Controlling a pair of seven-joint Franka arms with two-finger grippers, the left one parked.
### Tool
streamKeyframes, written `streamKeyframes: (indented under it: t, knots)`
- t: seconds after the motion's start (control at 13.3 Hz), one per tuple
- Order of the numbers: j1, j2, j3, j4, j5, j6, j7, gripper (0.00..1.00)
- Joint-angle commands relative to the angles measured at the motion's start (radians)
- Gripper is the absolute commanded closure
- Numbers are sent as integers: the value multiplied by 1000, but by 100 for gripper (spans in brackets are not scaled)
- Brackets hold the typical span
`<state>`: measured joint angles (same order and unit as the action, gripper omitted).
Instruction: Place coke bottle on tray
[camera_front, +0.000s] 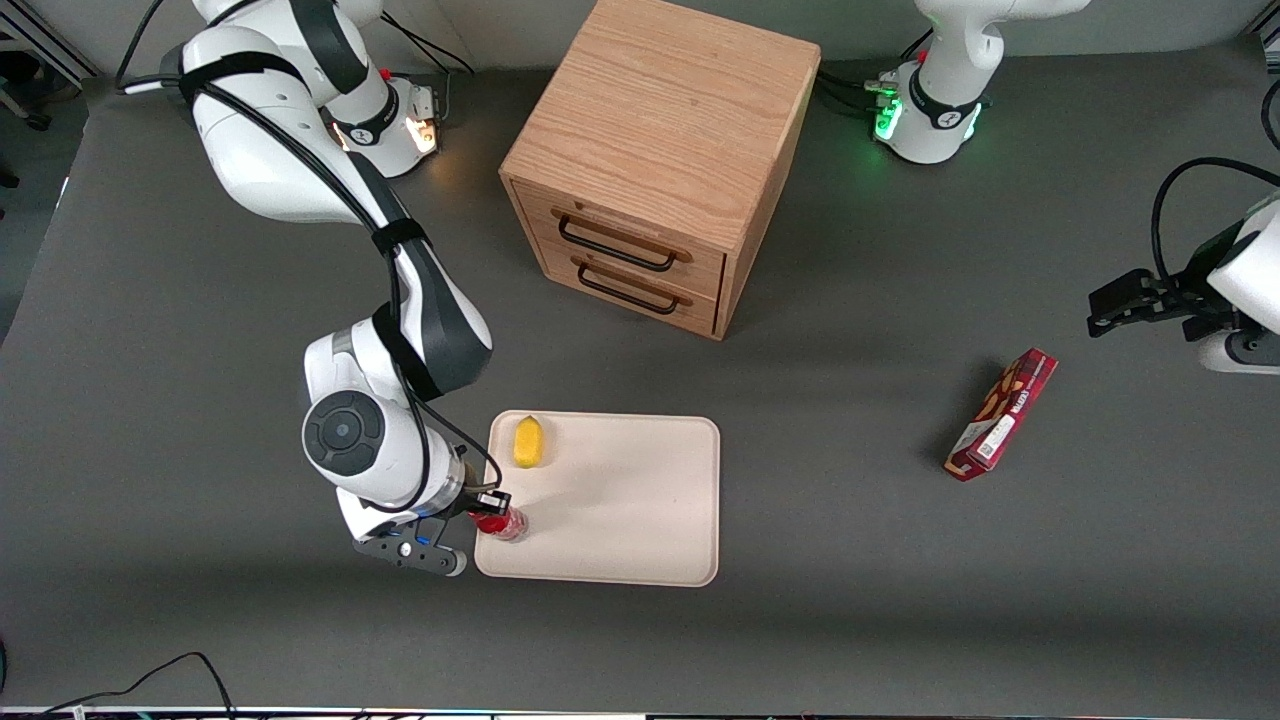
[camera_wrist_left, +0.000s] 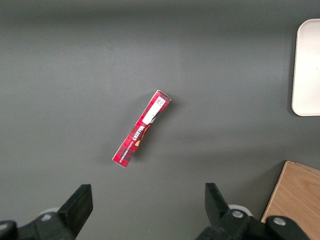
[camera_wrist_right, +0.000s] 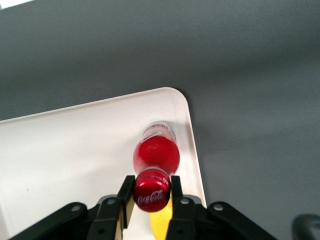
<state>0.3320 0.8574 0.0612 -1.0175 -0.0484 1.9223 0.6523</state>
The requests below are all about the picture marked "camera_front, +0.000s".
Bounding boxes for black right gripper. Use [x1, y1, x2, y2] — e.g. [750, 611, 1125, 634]
[452, 478, 513, 521]

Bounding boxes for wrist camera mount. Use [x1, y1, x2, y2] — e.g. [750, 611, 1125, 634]
[338, 490, 469, 579]
[1198, 328, 1280, 376]

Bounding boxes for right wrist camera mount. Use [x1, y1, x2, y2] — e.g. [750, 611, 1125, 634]
[338, 490, 469, 579]

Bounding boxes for aluminium frame profile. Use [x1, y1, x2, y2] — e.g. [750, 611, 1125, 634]
[1243, 0, 1280, 71]

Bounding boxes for black metal drawer handle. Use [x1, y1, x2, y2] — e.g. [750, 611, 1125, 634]
[577, 262, 683, 316]
[557, 214, 678, 273]

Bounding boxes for wooden drawer front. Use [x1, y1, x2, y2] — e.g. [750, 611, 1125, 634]
[510, 178, 728, 303]
[538, 240, 723, 338]

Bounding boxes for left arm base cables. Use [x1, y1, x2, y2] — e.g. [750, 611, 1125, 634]
[814, 30, 933, 117]

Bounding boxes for red coke bottle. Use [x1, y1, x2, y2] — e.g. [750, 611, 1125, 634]
[470, 506, 530, 544]

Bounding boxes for beige plastic tray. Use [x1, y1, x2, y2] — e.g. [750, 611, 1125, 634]
[474, 410, 722, 588]

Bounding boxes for wooden two-drawer cabinet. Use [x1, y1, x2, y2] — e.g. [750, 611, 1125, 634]
[499, 0, 823, 342]

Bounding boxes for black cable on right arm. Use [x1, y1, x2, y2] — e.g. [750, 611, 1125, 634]
[115, 0, 504, 516]

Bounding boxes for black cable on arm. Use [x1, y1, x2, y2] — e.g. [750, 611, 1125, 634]
[115, 0, 504, 516]
[1150, 157, 1280, 286]

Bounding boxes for black floor cable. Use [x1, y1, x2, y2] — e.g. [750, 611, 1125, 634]
[38, 652, 237, 720]

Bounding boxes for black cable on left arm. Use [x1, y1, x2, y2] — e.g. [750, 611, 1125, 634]
[1150, 157, 1280, 286]

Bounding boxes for red cookie box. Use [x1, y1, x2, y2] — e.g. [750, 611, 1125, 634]
[944, 347, 1059, 483]

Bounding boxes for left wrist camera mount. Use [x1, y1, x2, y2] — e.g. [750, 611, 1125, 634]
[1198, 328, 1280, 376]

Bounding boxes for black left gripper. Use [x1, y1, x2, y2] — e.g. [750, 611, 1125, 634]
[1087, 250, 1243, 343]

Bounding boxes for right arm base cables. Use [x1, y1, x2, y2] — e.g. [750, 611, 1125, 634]
[378, 10, 478, 129]

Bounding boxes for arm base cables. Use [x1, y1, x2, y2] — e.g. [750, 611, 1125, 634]
[814, 30, 933, 117]
[378, 10, 478, 129]

